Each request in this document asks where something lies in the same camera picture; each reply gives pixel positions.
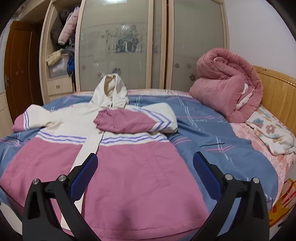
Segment pink and white hooded jacket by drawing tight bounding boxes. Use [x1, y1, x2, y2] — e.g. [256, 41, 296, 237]
[1, 74, 209, 240]

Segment yellow red bag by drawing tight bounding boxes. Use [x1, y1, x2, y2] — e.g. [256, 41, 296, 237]
[268, 178, 296, 228]

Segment pink floral mattress cover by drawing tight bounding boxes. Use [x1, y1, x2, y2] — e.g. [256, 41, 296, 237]
[230, 105, 296, 186]

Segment floral pillow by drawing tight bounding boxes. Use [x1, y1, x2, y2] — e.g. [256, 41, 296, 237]
[245, 105, 295, 156]

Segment wooden headboard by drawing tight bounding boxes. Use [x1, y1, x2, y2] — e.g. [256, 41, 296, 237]
[254, 66, 296, 133]

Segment rolled pink quilt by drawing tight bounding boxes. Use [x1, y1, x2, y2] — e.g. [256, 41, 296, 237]
[189, 48, 263, 123]

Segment brown wooden door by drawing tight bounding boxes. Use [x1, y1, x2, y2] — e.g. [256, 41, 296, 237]
[4, 21, 43, 121]

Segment translucent storage box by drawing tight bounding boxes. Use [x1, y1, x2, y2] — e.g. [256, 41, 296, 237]
[48, 55, 69, 78]

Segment blue garment in wardrobe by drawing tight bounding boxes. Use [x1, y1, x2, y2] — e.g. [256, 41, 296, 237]
[67, 54, 75, 76]

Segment yellow cloth on box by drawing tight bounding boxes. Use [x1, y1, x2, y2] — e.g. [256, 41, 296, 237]
[46, 49, 63, 66]

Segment pink hanging puffer jacket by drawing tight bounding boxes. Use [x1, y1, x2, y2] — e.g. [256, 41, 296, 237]
[58, 6, 80, 46]

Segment frosted wardrobe sliding door left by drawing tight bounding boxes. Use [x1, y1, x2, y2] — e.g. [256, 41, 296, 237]
[77, 1, 154, 91]

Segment frosted wardrobe sliding door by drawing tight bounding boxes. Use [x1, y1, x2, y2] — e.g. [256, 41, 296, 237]
[77, 1, 154, 91]
[165, 1, 229, 92]

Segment frosted wardrobe sliding door right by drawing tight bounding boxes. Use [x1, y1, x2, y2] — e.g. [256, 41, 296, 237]
[165, 1, 229, 92]

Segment dark hanging coat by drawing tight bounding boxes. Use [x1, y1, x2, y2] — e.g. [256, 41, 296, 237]
[50, 9, 70, 45]

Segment beige wardrobe frame with drawers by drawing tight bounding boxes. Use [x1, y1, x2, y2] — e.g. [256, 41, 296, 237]
[39, 1, 81, 104]

